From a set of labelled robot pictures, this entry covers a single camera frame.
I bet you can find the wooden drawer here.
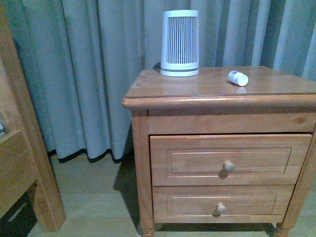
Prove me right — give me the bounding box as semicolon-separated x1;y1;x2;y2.
153;185;294;223
150;134;312;186

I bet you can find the white medicine bottle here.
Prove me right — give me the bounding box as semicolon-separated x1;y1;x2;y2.
228;71;249;86

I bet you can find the wooden nightstand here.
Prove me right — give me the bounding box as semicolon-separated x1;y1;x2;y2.
122;67;316;237

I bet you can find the white cylindrical air purifier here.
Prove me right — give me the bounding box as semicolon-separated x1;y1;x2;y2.
160;10;199;77

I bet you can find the grey curtain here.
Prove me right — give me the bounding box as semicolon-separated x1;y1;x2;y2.
2;0;316;161

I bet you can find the wooden bed frame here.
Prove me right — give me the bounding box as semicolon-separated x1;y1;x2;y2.
0;6;66;232

